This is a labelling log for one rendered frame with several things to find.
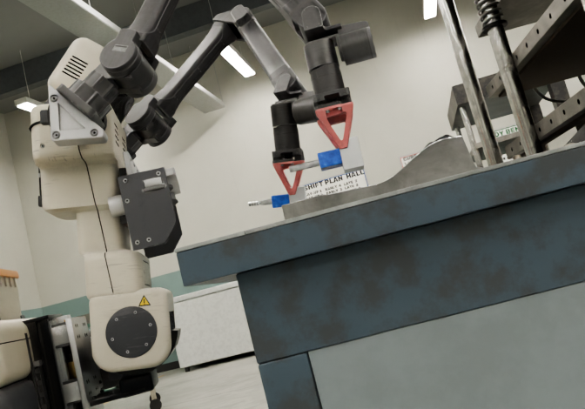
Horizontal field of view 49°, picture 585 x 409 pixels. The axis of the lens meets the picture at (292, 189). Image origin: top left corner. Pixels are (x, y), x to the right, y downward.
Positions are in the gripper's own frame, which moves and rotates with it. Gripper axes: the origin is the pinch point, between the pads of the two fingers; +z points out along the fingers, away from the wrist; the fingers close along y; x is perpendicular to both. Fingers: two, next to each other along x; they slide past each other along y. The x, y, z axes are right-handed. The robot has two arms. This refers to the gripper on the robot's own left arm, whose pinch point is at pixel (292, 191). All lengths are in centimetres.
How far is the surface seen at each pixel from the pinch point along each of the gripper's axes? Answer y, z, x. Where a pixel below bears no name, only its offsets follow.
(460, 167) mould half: -18.9, -1.0, -34.0
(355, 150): -31.1, -6.2, -13.8
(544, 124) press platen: 62, -11, -77
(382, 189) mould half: -19.3, 1.4, -18.6
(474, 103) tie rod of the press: 114, -25, -68
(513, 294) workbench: -82, 11, -25
